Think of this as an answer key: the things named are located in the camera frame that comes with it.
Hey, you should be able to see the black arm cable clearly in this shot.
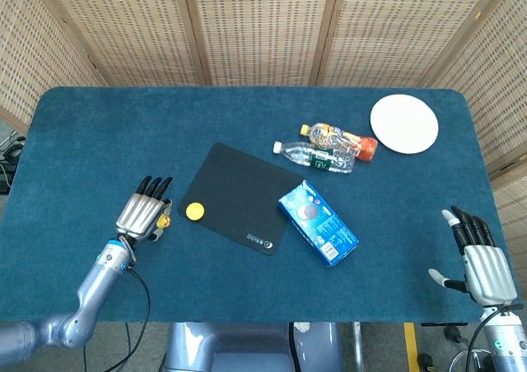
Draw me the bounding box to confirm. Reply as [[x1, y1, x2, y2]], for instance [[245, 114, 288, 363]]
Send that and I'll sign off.
[[464, 305, 524, 372], [82, 264, 152, 372]]

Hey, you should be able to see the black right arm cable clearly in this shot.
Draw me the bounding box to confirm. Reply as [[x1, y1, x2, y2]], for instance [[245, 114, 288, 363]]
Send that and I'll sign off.
[[464, 305, 524, 372]]

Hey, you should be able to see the clear green-label water bottle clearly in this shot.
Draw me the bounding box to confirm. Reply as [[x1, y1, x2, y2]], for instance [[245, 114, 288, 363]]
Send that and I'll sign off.
[[272, 140, 356, 174]]

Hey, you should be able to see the white round plate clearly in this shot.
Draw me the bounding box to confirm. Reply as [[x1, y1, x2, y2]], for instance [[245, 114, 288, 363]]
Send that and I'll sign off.
[[369, 94, 440, 156]]

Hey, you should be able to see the blue table cloth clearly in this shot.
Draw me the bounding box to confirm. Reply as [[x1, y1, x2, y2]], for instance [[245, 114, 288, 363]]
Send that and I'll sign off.
[[0, 86, 522, 323]]

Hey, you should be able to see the blue Oreo cookie box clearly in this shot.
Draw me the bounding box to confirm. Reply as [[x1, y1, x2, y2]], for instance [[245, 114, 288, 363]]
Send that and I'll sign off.
[[277, 179, 360, 267]]

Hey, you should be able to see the black floor cable bundle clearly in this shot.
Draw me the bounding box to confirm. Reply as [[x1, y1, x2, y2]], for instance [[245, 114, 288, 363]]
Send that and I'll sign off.
[[0, 135, 26, 196]]

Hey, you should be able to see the woven rattan screen panel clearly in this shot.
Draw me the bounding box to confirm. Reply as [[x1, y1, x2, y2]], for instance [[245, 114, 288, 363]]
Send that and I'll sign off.
[[180, 0, 343, 87], [315, 0, 507, 88], [36, 0, 213, 87], [0, 0, 106, 133], [427, 0, 527, 179]]

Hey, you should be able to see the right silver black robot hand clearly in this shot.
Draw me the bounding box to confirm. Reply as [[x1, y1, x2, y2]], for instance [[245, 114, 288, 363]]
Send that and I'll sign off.
[[427, 205, 519, 307]]

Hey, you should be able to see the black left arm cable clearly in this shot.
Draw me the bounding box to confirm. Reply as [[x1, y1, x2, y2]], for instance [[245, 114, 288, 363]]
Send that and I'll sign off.
[[82, 264, 152, 372]]

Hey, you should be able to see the grey-blue robot torso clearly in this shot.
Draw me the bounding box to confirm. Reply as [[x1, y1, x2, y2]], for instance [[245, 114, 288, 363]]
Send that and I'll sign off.
[[164, 321, 343, 372]]

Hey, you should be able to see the black mouse pad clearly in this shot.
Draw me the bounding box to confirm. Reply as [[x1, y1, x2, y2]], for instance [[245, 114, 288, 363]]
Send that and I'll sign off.
[[176, 142, 305, 257]]

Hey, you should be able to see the metal table leg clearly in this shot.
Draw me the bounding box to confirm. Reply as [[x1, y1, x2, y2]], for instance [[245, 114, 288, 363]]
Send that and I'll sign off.
[[352, 322, 366, 372]]

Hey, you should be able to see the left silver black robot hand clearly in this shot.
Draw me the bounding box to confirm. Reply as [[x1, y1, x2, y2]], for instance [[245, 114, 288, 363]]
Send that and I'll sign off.
[[114, 175, 174, 244]]

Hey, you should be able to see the orange drink plastic bottle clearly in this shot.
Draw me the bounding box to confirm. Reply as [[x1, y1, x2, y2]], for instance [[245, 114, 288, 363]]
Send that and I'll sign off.
[[300, 123, 378, 162]]

